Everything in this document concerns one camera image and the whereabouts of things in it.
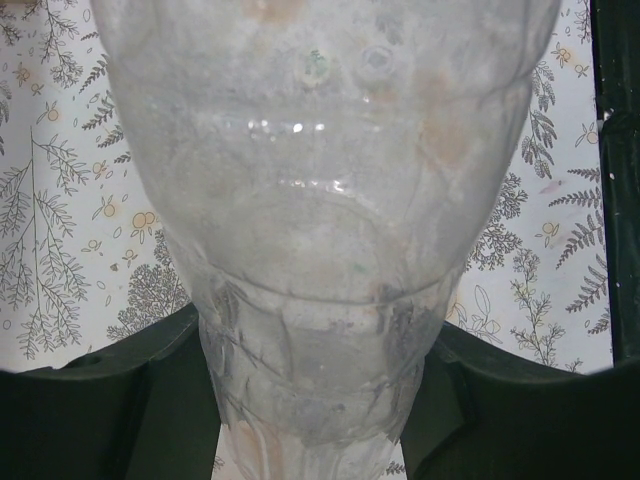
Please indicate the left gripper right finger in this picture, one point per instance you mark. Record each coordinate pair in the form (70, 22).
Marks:
(484, 413)

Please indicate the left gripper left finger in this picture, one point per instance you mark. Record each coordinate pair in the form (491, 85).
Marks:
(141, 408)

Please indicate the clear plastic bottle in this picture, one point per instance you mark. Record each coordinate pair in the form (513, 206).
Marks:
(321, 170)

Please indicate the floral patterned table mat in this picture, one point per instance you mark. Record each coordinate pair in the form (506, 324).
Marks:
(84, 259)

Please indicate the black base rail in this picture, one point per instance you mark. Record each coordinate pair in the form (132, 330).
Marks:
(615, 26)

